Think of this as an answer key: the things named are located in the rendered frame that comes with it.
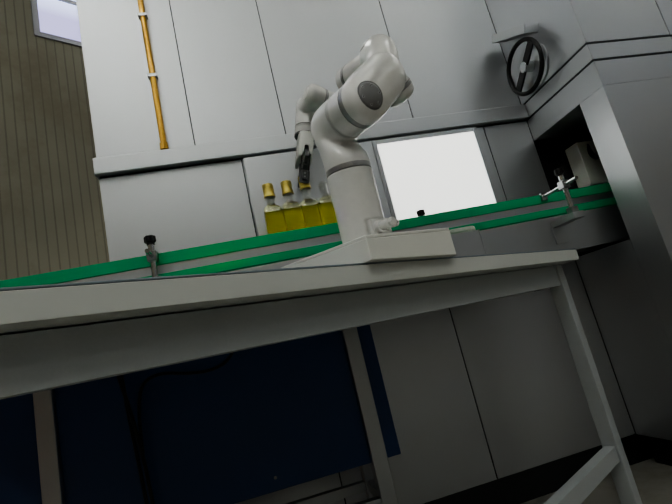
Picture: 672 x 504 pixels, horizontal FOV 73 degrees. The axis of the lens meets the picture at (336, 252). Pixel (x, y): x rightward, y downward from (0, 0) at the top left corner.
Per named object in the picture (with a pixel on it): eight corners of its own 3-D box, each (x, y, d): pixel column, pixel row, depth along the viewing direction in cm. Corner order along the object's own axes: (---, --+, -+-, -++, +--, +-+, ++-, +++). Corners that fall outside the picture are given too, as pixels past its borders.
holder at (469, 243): (443, 279, 137) (436, 255, 139) (488, 259, 111) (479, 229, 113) (391, 290, 133) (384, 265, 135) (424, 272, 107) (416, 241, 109)
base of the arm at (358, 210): (421, 232, 89) (402, 158, 91) (379, 236, 80) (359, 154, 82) (366, 251, 100) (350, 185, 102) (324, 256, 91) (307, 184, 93)
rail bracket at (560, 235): (565, 243, 150) (543, 181, 154) (602, 228, 134) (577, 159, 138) (552, 246, 149) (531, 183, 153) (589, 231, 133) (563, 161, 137)
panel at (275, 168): (498, 211, 170) (472, 130, 177) (502, 208, 168) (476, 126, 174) (261, 254, 151) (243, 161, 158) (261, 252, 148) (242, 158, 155)
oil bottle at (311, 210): (329, 264, 142) (315, 201, 146) (333, 260, 136) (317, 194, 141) (312, 267, 140) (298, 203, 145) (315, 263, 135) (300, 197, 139)
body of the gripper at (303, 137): (293, 139, 152) (291, 170, 149) (296, 124, 143) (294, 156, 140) (315, 142, 154) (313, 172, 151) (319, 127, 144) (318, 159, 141)
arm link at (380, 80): (379, 102, 109) (426, 64, 96) (330, 161, 96) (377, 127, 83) (352, 71, 106) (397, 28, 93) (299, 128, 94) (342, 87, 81)
